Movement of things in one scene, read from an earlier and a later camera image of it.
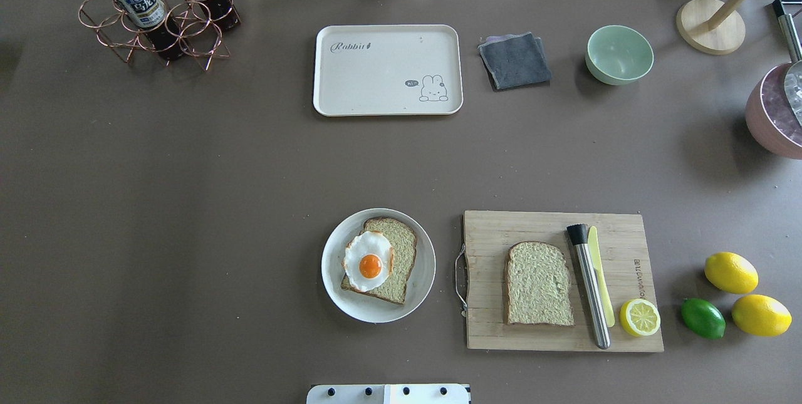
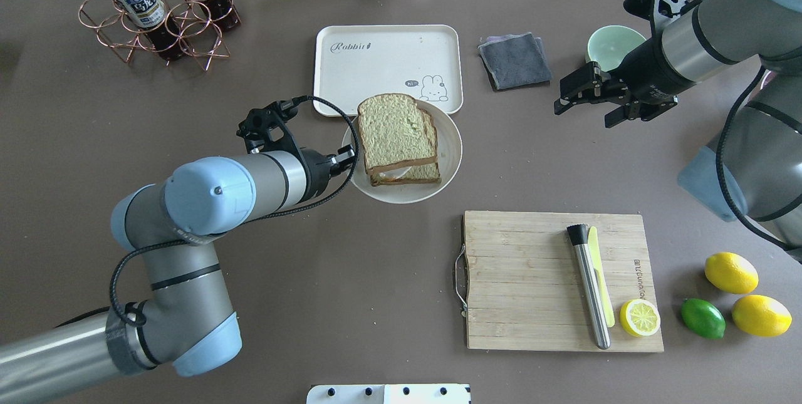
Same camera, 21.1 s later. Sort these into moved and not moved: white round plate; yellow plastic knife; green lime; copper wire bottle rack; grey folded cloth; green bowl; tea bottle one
Moved: white round plate
Not moved: yellow plastic knife; green bowl; green lime; grey folded cloth; tea bottle one; copper wire bottle rack
